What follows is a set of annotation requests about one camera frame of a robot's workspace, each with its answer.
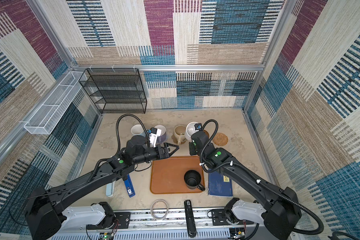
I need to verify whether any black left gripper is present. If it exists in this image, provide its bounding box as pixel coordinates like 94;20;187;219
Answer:
132;143;179;167

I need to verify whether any purple mug white inside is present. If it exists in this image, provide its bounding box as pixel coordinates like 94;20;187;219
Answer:
155;125;167;144

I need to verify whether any beige mug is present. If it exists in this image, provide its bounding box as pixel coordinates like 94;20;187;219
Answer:
173;126;186;137

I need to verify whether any black mug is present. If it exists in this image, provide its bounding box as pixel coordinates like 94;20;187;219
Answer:
184;170;205;192

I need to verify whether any light blue mug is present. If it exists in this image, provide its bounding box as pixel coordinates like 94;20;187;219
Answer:
131;124;146;137

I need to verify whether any cork flower shaped coaster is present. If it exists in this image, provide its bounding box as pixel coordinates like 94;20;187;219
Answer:
172;135;187;145

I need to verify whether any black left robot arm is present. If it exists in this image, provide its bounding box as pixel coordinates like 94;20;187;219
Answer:
20;131;180;240

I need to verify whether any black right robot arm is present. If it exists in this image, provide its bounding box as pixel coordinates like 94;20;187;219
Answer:
189;123;324;240

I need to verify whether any orange brown serving tray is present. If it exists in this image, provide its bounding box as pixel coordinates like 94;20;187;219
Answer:
150;156;205;195

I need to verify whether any dark blue book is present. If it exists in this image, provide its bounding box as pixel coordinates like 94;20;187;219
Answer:
208;171;233;198

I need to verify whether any blue black utility knife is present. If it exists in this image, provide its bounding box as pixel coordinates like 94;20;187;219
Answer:
123;175;136;198

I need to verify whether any light blue glasses case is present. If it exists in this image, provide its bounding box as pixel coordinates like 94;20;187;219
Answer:
106;182;115;197

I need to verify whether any black handheld device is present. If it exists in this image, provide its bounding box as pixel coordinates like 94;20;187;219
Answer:
184;200;197;238

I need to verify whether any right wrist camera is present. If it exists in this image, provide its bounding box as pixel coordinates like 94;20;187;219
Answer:
194;123;202;132

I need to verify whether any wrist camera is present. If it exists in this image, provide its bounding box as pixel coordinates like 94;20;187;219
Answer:
149;128;162;148
194;123;202;132

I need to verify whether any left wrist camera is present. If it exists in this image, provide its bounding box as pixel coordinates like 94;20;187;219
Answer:
149;128;162;148

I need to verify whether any white cable ring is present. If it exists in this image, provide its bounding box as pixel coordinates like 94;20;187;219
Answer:
150;198;170;221

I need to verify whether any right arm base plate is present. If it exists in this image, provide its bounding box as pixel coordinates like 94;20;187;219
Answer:
207;209;254;226

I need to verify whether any black wire shelf rack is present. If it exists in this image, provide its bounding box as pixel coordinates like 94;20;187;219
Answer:
79;68;147;114

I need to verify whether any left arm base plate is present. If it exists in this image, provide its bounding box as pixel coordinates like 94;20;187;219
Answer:
87;212;131;230

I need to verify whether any white mesh wall basket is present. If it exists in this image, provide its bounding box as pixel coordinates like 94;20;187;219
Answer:
24;71;83;135

